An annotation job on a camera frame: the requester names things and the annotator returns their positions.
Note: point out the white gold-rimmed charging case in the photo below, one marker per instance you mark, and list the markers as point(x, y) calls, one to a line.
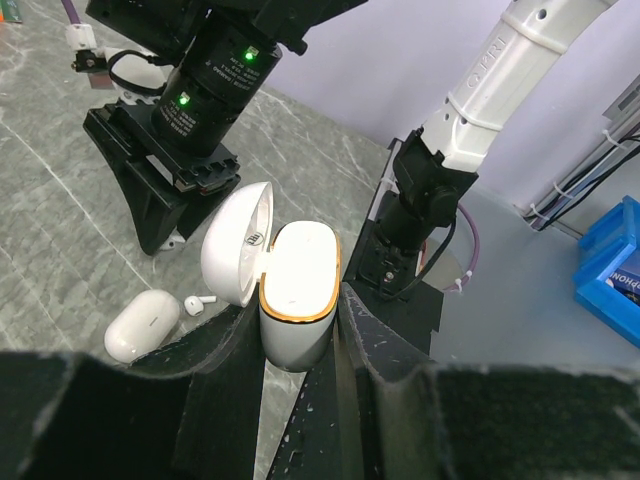
point(294, 272)

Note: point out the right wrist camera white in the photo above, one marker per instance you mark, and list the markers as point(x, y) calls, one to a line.
point(131, 73)

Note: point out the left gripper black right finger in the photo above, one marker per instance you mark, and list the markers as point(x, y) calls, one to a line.
point(385, 410)

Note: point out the orange box right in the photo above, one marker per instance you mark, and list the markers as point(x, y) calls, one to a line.
point(10, 12)

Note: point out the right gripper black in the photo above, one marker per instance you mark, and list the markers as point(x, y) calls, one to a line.
point(176, 141)

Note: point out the white earbud beside closed case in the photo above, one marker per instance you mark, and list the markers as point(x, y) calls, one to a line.
point(195, 305)

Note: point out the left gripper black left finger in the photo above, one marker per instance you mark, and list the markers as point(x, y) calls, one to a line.
point(189, 410)

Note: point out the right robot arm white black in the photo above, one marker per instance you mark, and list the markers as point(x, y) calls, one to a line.
point(227, 49)

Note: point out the white closed charging case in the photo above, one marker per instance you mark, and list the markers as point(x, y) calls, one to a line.
point(142, 325)

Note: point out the white earbud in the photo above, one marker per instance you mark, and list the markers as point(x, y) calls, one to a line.
point(172, 242)
point(195, 305)

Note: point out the blue plastic bin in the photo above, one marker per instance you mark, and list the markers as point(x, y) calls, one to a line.
point(607, 244)

